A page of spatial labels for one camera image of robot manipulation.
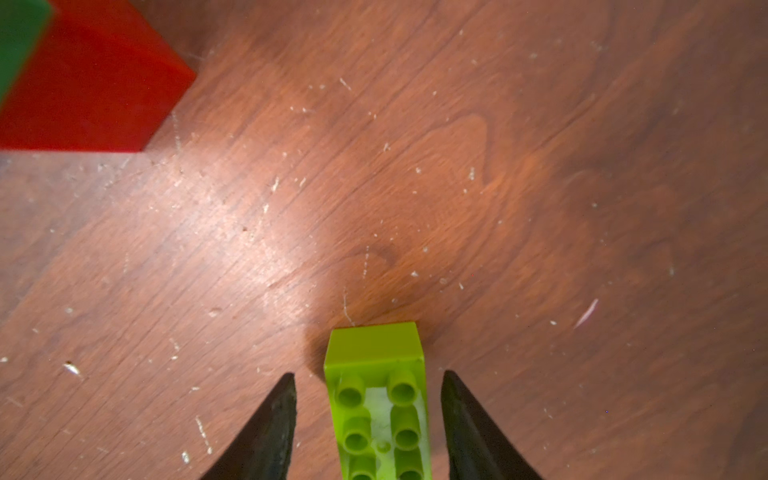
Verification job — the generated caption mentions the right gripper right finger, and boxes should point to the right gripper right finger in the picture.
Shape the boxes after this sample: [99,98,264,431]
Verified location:
[440,370,541,480]

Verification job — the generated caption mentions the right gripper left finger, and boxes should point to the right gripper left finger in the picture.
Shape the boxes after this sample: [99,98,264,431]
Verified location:
[201,372,297,480]

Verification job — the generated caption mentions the lime green lego brick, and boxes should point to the lime green lego brick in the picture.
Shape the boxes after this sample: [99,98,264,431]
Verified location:
[324,322,432,480]

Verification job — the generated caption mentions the small red lego brick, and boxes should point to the small red lego brick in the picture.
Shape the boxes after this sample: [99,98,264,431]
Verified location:
[1,1,196,152]

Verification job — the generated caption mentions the green square lego brick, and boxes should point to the green square lego brick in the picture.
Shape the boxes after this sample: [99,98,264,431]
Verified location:
[1,0,53,104]

